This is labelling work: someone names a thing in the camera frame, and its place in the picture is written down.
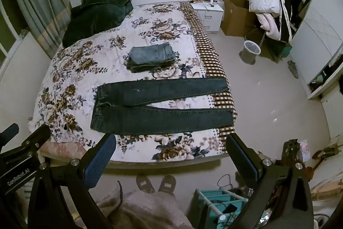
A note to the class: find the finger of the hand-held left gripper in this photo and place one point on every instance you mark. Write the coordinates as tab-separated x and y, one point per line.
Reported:
9	132

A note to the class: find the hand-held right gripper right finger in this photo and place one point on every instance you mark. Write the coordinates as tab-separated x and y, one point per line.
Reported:
245	162

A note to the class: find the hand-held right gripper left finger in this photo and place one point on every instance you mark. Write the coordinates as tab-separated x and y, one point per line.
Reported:
101	162

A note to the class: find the dark blue jeans pants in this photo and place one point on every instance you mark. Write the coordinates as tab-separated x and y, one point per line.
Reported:
160	119

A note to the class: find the pink cushion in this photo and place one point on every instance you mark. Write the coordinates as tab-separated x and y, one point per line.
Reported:
67	151

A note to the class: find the teal storage rack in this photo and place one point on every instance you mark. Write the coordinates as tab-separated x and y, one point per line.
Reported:
214	195

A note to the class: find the person's left shoe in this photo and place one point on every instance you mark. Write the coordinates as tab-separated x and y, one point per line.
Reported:
144	184

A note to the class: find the person's shoe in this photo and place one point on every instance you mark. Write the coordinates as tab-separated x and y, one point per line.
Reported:
167	184
144	184

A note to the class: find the brown patterned bag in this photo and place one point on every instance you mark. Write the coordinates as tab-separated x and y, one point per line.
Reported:
292	149

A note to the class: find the pink plastic bag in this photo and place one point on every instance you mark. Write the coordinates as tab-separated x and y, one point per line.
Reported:
305	149

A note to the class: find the person's legs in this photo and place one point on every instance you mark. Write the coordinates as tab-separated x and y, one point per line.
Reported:
150	210

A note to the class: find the person's right shoe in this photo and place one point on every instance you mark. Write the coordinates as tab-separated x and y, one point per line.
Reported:
167	184

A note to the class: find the floral bedsheet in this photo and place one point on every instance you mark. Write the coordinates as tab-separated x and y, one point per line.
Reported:
80	70

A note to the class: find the brown checked bedsheet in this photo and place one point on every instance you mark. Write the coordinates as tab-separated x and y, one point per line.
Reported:
211	62

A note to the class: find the grey slipper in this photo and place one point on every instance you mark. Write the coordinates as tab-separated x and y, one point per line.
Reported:
293	68

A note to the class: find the grey trash bin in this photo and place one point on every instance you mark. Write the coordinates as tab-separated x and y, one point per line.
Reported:
249	53

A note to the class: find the folded light blue jeans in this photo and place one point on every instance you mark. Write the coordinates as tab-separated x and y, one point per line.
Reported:
150	56

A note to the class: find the wooden chair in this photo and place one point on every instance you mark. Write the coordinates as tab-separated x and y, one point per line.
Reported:
270	46

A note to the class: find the striped curtain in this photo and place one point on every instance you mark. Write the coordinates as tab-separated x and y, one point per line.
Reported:
40	3

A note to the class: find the pale pink coat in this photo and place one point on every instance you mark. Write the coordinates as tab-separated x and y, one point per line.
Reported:
269	25

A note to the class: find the cardboard box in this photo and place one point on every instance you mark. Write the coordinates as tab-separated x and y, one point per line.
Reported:
233	17

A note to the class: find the white nightstand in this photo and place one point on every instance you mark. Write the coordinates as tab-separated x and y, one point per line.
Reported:
211	19

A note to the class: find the white wardrobe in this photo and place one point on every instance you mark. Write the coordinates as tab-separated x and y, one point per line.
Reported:
319	30

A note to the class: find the black garment with white stripe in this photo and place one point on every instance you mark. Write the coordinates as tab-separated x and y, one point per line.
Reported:
286	14

